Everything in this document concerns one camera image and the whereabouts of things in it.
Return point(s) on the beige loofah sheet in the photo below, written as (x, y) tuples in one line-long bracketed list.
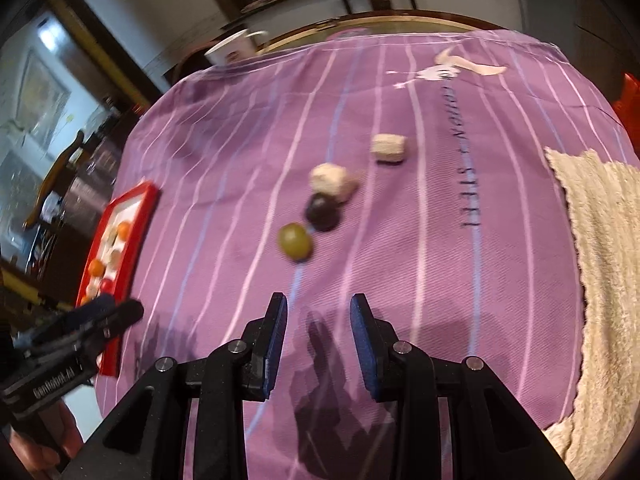
[(605, 285)]

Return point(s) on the white cartoon mug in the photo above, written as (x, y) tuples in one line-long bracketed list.
[(235, 47)]

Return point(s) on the large orange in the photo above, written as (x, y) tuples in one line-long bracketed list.
[(122, 230), (96, 267)]

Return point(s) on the red tomato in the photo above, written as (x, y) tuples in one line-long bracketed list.
[(106, 285)]

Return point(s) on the red tray with white inside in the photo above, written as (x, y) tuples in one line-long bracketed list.
[(135, 230)]

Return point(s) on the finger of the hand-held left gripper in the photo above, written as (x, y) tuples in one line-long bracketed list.
[(92, 308), (125, 312)]

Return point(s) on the curved-back wooden chair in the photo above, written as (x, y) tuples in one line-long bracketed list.
[(55, 175)]

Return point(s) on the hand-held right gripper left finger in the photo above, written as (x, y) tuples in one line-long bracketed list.
[(275, 345)]

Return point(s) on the purple striped cloth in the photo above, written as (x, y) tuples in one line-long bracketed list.
[(400, 260)]

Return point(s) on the orange plastic stool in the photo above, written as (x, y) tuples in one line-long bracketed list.
[(629, 102)]

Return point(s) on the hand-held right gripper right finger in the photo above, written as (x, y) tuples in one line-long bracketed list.
[(365, 345)]

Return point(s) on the wall poster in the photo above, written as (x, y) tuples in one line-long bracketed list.
[(42, 95)]

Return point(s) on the person's left hand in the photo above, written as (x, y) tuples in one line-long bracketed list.
[(35, 450)]

